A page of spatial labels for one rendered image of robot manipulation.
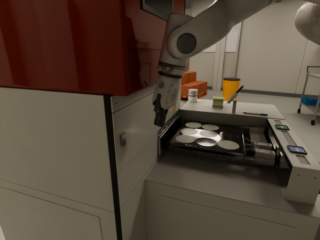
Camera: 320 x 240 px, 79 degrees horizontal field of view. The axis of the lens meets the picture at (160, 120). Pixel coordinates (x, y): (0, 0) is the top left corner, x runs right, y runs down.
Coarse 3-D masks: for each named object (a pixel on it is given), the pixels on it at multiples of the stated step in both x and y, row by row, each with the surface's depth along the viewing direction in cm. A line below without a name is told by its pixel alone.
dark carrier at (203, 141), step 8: (184, 128) 117; (192, 128) 117; (200, 128) 117; (224, 128) 117; (232, 128) 117; (176, 136) 106; (192, 136) 106; (200, 136) 106; (224, 136) 106; (232, 136) 106; (240, 136) 106; (192, 144) 97; (200, 144) 97; (208, 144) 97; (216, 144) 97; (240, 144) 97
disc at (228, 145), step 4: (224, 140) 101; (228, 140) 101; (220, 144) 97; (224, 144) 97; (228, 144) 97; (232, 144) 97; (236, 144) 97; (224, 148) 93; (228, 148) 93; (232, 148) 93; (236, 148) 93
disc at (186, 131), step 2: (186, 128) 117; (188, 128) 117; (190, 128) 117; (180, 130) 114; (182, 130) 114; (184, 130) 114; (186, 130) 114; (188, 130) 114; (190, 130) 114; (192, 130) 114; (194, 130) 114; (196, 130) 114; (182, 132) 111; (184, 132) 111; (186, 132) 111; (188, 132) 111; (190, 132) 111; (192, 132) 111; (194, 132) 111; (196, 132) 111; (188, 134) 108; (190, 134) 108; (192, 134) 108
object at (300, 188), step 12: (276, 120) 113; (276, 132) 95; (288, 132) 95; (288, 144) 83; (300, 144) 83; (288, 156) 74; (300, 156) 74; (312, 156) 74; (300, 168) 67; (312, 168) 66; (300, 180) 68; (312, 180) 67; (288, 192) 71; (300, 192) 69; (312, 192) 68; (312, 204) 69
